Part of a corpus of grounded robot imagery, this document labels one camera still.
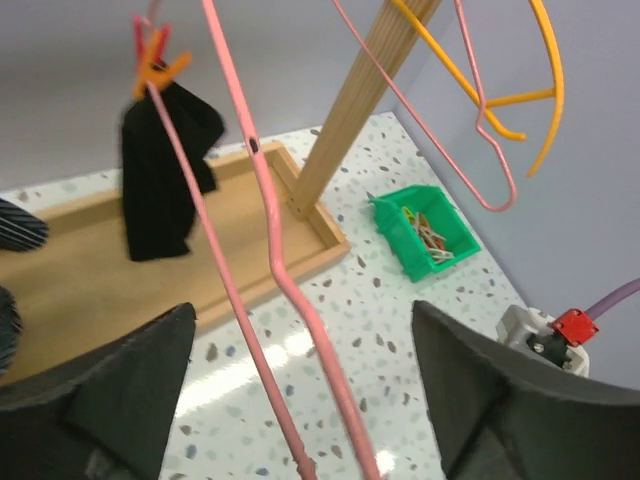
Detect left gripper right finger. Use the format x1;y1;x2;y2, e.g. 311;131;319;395
411;301;639;480

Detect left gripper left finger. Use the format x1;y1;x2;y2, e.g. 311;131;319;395
1;303;196;480

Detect pink wire hanger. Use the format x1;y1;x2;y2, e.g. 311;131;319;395
144;1;381;479
394;1;537;222

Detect yellow plastic hanger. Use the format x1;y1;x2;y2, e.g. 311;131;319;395
389;0;566;179

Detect striped navy underwear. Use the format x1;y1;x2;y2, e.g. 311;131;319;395
1;199;49;375

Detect wooden clothes rack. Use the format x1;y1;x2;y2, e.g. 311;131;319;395
1;1;437;384

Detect colourful clips in bin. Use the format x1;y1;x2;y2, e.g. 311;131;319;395
401;206;454;264

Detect green clip bin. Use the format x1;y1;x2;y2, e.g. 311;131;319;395
369;185;481;282

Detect orange clothespin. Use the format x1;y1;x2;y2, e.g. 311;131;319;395
133;29;192;100

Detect red clothespin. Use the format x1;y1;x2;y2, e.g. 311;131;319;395
132;14;151;64

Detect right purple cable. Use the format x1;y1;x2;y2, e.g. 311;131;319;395
587;277;640;319

